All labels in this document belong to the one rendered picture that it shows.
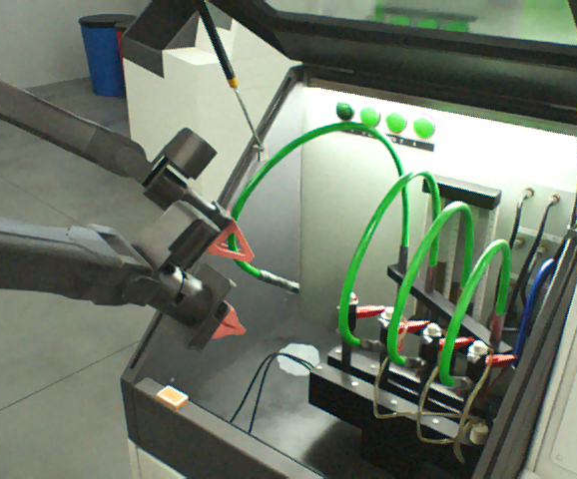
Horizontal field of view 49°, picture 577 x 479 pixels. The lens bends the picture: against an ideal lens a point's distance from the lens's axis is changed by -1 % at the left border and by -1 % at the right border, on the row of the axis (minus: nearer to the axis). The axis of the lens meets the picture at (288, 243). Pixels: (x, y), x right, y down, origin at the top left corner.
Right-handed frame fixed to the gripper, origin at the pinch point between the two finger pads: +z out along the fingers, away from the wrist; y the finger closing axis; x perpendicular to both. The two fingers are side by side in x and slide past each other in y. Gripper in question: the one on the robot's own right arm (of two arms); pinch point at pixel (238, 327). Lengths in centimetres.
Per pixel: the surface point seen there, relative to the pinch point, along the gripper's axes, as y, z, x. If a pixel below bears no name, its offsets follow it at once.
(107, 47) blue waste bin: 105, 208, 581
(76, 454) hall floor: -85, 90, 118
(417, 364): 10.1, 27.9, -10.2
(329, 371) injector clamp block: 0.0, 35.9, 8.7
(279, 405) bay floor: -13, 44, 20
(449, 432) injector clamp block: 3.9, 39.7, -15.4
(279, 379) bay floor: -9, 48, 27
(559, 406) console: 16.9, 37.1, -28.6
